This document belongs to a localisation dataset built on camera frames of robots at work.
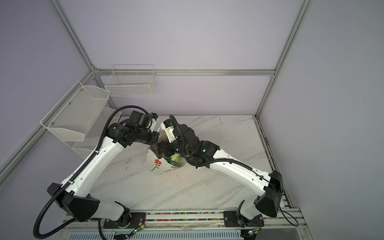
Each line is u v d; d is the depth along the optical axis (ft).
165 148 1.85
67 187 1.30
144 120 1.88
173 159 2.46
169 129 1.91
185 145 1.61
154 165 2.51
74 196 1.28
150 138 2.09
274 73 3.07
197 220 2.45
